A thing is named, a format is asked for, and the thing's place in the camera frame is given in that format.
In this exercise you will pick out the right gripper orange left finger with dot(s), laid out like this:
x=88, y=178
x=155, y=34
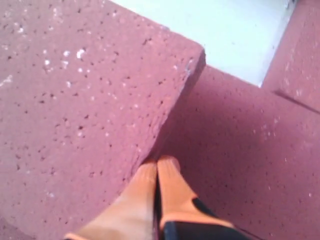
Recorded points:
x=130, y=216

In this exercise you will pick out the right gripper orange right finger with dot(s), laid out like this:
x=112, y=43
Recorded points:
x=184, y=215

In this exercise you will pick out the red brick third row right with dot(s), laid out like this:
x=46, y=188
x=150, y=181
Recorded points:
x=251, y=156

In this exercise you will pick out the red brick right middle row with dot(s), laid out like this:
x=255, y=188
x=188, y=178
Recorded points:
x=294, y=72

